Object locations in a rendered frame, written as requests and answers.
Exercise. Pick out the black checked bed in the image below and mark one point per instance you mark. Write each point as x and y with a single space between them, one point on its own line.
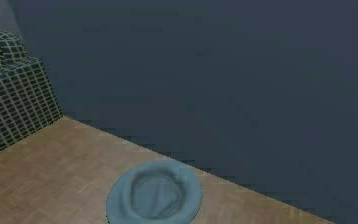
17 100

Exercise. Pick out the round blue floor cushion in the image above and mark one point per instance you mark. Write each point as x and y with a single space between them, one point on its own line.
153 193

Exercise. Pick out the black checked pillow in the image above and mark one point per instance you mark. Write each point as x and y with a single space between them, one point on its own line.
5 48

